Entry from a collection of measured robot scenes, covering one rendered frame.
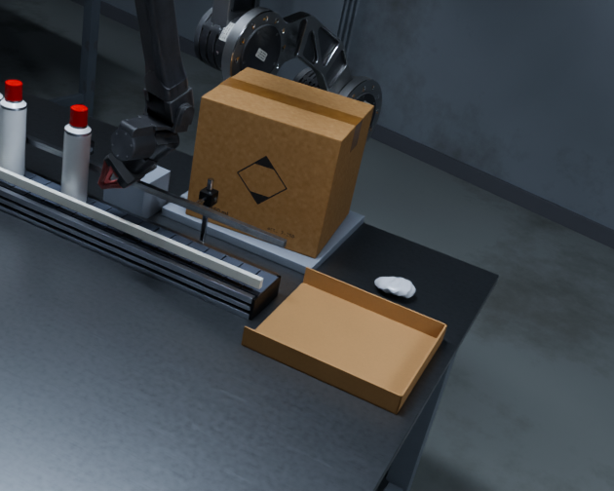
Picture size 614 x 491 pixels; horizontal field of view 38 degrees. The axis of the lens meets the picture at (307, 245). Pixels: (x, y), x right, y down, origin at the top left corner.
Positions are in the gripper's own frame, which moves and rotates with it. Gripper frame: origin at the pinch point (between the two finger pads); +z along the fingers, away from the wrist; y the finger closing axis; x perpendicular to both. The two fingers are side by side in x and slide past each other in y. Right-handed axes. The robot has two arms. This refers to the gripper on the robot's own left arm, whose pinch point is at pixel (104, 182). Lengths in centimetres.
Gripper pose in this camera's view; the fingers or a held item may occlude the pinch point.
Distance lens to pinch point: 177.6
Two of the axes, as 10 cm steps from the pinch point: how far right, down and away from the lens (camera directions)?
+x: 5.6, 8.3, 1.0
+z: -7.1, 4.1, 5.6
